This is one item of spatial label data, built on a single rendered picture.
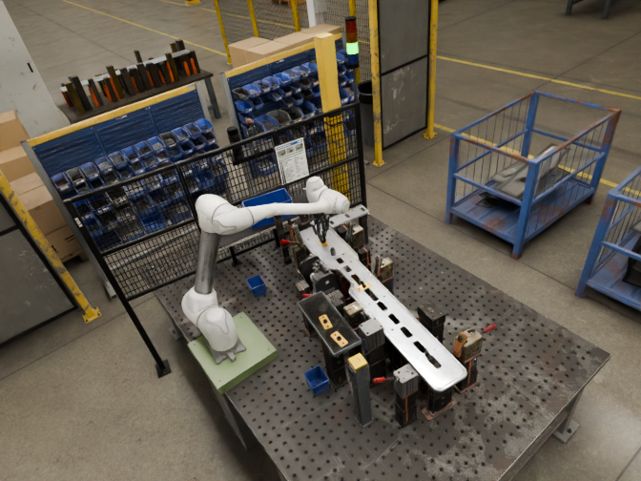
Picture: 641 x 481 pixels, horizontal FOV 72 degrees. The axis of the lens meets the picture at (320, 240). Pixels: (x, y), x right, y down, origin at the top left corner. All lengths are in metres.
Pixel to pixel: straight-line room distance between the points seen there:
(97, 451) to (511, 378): 2.62
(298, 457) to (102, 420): 1.81
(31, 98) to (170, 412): 6.25
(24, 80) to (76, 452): 6.21
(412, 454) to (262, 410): 0.75
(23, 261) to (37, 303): 0.41
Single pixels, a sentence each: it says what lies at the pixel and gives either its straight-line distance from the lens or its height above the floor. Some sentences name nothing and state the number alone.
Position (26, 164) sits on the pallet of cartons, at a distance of 6.18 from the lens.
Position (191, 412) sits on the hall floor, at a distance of 3.42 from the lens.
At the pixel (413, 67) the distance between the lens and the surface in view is 5.53.
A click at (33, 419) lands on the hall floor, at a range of 4.01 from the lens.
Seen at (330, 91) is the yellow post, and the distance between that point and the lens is 3.05.
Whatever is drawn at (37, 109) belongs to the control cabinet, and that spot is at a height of 0.50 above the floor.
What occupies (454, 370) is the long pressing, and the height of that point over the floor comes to 1.00.
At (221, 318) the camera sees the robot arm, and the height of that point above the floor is 1.03.
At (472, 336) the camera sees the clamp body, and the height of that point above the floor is 1.06.
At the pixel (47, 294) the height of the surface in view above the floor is 0.40.
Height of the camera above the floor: 2.72
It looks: 38 degrees down
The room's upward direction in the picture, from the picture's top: 9 degrees counter-clockwise
